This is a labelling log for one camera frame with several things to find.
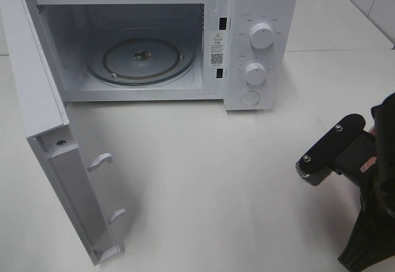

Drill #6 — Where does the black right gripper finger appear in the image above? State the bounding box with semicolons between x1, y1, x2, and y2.
296;113;365;186

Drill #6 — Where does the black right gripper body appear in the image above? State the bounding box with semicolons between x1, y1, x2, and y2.
335;94;394;217

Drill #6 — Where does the round white door release button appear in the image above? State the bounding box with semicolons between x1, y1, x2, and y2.
241;91;260;106

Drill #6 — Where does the white microwave door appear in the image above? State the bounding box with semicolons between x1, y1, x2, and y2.
1;0;122;265

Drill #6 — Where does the pink round plate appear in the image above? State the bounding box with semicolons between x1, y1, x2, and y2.
360;126;377;173

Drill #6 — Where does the white lower timer knob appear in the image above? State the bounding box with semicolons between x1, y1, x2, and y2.
245;62;267;86

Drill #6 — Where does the white upper power knob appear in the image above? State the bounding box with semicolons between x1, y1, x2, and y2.
249;20;275;49

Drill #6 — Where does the white microwave oven body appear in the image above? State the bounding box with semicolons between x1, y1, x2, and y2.
36;0;296;110

